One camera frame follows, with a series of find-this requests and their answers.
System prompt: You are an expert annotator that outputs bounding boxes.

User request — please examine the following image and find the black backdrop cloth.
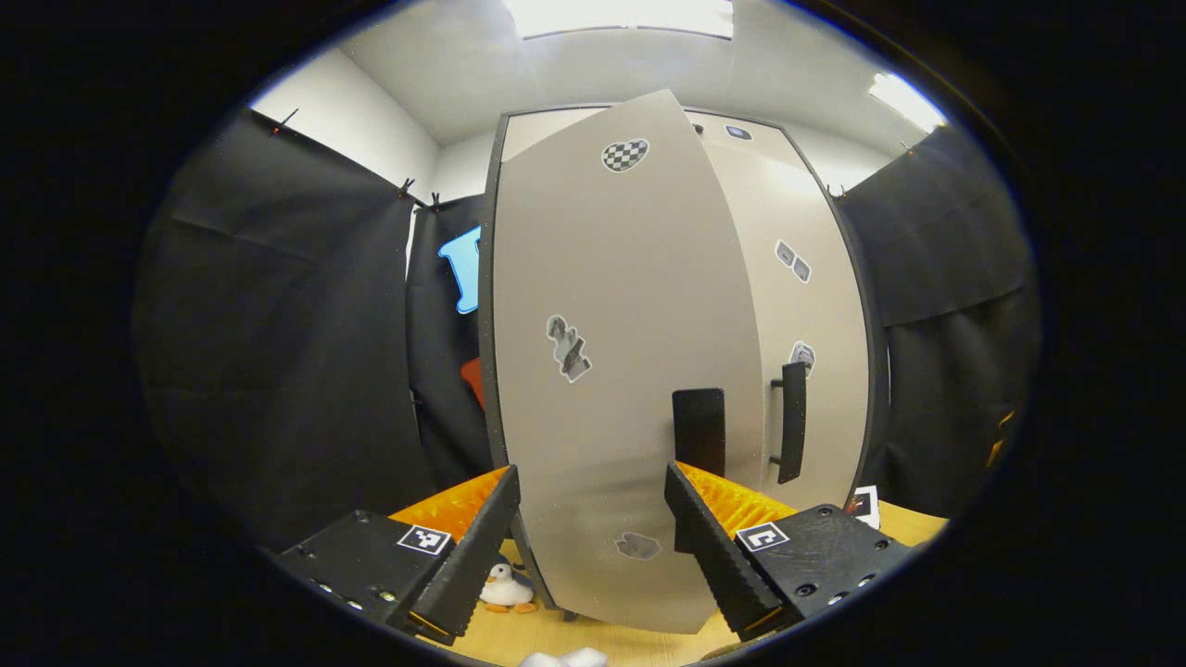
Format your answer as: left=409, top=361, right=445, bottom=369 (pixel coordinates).
left=134, top=109, right=1043, bottom=552

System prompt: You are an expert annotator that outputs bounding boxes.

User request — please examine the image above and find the large ceiling light panel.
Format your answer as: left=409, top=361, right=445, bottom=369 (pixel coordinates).
left=505, top=0, right=735, bottom=40

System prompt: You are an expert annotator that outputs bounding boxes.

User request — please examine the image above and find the light grey cabinet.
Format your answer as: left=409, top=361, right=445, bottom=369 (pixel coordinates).
left=477, top=102, right=881, bottom=622

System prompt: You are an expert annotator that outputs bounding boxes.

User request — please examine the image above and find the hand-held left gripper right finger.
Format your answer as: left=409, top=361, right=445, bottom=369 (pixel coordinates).
left=663, top=460, right=914, bottom=642

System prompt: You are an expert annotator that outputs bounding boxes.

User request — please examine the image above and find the small ceiling light panel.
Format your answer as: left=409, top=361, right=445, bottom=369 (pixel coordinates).
left=869, top=72, right=948, bottom=133

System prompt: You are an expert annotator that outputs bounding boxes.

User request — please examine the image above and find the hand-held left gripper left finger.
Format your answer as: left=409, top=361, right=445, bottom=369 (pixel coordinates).
left=273, top=463, right=522, bottom=647

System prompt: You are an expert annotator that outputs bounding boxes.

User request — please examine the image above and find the small penguin toy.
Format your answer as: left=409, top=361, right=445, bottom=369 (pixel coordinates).
left=480, top=560, right=540, bottom=615

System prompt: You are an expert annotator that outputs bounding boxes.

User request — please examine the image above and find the cabinet door with heart sticker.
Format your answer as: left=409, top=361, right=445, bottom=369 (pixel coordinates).
left=491, top=90, right=770, bottom=636

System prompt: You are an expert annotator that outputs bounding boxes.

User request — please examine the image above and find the cabinet door with square stickers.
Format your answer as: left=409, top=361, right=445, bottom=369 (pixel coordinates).
left=686, top=111, right=872, bottom=510

